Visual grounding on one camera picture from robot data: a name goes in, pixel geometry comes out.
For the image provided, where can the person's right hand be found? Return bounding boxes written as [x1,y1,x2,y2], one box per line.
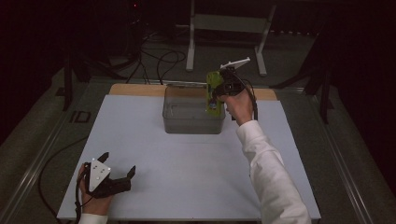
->
[218,88,255,127]

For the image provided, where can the dark metal stand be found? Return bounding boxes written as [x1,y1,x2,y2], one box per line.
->
[62,54,124,112]
[270,29,335,125]

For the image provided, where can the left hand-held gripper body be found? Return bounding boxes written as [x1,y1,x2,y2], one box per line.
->
[83,158,133,200]

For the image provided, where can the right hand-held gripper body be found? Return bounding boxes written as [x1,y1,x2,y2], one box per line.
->
[214,56,252,98]

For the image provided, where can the left hand-held gripper cable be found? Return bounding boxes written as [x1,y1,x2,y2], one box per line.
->
[37,134,92,224]

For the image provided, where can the black floor cables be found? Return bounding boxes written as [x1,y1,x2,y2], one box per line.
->
[124,29,188,86]

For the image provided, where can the right hand-held gripper cable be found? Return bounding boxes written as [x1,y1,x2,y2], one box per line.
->
[231,69,260,122]

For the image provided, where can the hand-held gripper cable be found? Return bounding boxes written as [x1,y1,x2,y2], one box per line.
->
[231,69,260,122]
[37,134,92,224]

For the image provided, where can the person's left hand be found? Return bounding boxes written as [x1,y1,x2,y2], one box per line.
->
[78,163,114,217]

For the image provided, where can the transparent grey plastic box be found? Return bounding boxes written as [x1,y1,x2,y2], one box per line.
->
[162,82,227,135]

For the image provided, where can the white metal stand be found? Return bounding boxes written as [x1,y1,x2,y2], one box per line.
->
[185,0,278,77]

